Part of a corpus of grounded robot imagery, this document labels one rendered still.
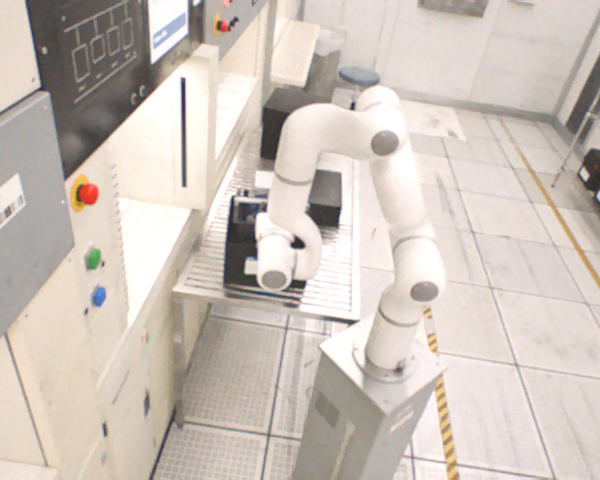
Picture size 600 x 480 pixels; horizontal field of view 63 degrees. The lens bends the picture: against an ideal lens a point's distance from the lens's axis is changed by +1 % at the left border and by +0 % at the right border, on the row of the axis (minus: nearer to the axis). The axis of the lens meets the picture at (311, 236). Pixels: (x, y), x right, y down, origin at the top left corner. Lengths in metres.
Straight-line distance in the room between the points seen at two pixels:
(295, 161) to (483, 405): 1.78
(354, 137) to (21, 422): 0.80
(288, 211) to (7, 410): 0.65
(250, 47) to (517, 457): 2.46
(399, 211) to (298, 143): 0.27
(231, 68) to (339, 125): 2.13
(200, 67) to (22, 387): 0.97
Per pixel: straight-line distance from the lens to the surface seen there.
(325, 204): 1.89
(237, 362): 2.39
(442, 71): 5.85
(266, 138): 2.32
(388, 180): 1.08
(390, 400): 1.41
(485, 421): 2.50
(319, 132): 1.02
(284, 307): 1.57
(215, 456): 2.13
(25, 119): 0.77
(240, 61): 3.05
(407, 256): 1.19
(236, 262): 1.56
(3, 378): 0.99
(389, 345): 1.39
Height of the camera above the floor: 1.85
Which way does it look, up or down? 36 degrees down
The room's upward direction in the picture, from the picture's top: 10 degrees clockwise
